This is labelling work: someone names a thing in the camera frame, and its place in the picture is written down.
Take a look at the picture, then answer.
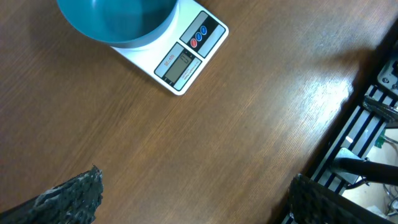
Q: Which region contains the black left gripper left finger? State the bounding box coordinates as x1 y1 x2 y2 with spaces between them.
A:
1 166 103 224

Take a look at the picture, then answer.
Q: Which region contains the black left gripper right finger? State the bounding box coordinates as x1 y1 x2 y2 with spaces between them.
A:
289 174 390 224

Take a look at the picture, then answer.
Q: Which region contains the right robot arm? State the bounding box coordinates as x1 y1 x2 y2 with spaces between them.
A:
331 45 397 189

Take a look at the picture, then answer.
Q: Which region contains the white digital kitchen scale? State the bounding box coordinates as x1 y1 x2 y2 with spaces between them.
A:
114 0 229 95

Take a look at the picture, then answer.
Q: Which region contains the blue plastic bowl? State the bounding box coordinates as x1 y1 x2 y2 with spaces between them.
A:
57 0 178 48

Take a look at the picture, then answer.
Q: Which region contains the black aluminium frame rail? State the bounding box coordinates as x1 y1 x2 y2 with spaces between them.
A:
281 83 398 224

